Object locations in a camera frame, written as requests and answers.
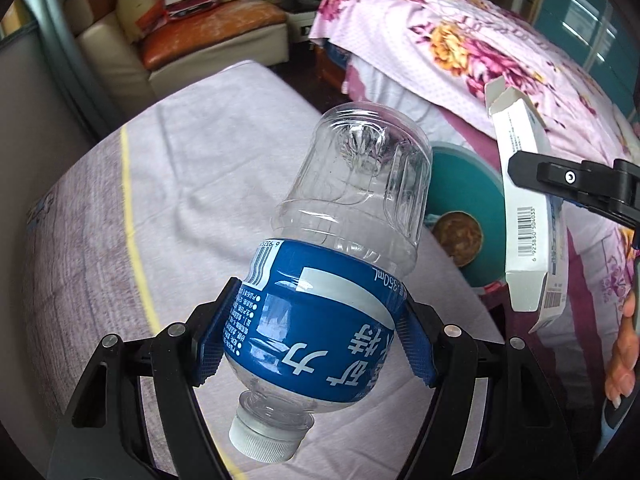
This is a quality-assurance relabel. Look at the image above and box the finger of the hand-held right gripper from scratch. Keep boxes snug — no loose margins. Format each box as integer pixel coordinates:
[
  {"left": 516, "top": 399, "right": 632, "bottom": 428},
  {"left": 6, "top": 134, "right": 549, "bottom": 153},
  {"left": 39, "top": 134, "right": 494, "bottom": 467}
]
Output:
[{"left": 507, "top": 151, "right": 640, "bottom": 226}]

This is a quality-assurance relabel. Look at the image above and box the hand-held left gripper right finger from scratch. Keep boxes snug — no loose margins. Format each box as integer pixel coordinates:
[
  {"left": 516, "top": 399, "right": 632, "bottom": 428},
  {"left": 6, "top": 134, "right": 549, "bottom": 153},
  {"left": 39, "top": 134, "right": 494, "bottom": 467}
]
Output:
[{"left": 392, "top": 295, "right": 571, "bottom": 480}]

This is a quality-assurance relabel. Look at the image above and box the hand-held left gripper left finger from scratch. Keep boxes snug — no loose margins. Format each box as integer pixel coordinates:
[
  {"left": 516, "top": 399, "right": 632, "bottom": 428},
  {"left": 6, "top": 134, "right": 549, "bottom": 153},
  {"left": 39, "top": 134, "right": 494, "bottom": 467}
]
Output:
[{"left": 47, "top": 276, "right": 243, "bottom": 480}]

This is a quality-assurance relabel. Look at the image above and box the grey white packet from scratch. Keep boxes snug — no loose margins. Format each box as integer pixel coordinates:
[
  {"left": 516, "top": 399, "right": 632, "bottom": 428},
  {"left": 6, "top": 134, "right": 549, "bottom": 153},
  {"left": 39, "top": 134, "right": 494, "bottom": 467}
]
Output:
[{"left": 483, "top": 76, "right": 571, "bottom": 335}]

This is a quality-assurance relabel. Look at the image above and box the teal plastic trash bin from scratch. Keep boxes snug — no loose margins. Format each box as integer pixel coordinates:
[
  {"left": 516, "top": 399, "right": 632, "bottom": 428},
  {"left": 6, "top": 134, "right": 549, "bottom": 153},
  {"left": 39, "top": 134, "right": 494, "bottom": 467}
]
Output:
[{"left": 427, "top": 140, "right": 512, "bottom": 288}]

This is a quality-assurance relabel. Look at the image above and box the clear plastic bottle blue label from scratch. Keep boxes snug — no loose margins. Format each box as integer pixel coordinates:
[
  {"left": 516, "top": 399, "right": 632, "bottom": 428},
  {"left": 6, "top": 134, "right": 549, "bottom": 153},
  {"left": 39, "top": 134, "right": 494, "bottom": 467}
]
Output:
[{"left": 222, "top": 101, "right": 433, "bottom": 463}]

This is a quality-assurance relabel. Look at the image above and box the person's right hand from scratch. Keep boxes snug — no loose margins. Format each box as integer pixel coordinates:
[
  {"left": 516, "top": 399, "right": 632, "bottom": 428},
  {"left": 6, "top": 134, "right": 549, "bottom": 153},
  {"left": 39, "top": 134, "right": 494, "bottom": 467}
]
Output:
[{"left": 604, "top": 290, "right": 640, "bottom": 408}]

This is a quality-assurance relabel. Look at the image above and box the pink striped bed sheet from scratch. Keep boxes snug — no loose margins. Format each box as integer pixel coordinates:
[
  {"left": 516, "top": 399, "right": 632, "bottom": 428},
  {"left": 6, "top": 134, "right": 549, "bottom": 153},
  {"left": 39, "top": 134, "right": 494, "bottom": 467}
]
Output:
[{"left": 342, "top": 52, "right": 640, "bottom": 411}]

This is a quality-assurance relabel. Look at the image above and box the pink floral blanket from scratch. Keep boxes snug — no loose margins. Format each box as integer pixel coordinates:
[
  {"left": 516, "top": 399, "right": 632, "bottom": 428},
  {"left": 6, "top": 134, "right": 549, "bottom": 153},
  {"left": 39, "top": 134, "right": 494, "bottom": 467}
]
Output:
[{"left": 307, "top": 0, "right": 640, "bottom": 181}]

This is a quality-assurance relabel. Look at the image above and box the cream and orange sofa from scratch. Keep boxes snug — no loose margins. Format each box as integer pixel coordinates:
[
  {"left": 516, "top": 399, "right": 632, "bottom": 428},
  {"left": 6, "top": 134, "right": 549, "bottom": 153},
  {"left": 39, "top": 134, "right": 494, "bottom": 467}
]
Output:
[{"left": 65, "top": 0, "right": 291, "bottom": 101}]

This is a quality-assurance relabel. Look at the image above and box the white low cabinet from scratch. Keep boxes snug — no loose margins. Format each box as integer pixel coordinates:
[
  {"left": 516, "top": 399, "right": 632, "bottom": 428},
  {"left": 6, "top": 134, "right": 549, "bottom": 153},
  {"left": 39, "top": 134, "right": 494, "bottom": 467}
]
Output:
[{"left": 287, "top": 7, "right": 323, "bottom": 46}]

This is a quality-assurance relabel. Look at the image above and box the cream printed pillow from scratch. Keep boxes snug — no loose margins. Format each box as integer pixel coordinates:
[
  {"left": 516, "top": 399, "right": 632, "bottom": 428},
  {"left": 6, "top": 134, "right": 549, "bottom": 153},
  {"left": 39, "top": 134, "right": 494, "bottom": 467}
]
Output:
[{"left": 116, "top": 0, "right": 168, "bottom": 43}]

